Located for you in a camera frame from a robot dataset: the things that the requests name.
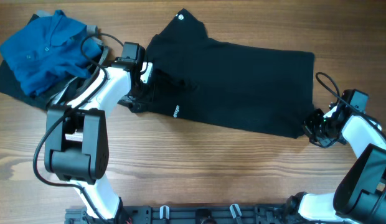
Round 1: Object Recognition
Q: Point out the black t-shirt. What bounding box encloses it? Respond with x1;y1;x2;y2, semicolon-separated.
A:
128;9;315;138

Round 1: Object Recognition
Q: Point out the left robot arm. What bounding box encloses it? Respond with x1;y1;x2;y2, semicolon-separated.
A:
37;62;153;223

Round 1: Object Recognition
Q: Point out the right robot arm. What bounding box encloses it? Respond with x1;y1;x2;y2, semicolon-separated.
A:
284;115;386;223

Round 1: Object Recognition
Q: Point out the grey folded garment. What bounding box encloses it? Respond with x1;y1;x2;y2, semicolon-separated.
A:
31;25;109;110

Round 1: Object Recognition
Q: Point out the blue polo shirt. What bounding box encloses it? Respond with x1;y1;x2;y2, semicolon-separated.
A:
0;10;102;96

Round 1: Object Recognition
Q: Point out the black folded garment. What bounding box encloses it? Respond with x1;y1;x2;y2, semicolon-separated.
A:
0;14;102;111

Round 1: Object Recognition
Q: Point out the left black cable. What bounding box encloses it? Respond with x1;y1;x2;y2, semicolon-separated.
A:
32;32;125;223

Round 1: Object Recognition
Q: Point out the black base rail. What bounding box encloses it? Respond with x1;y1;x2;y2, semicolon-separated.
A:
64;203;299;224

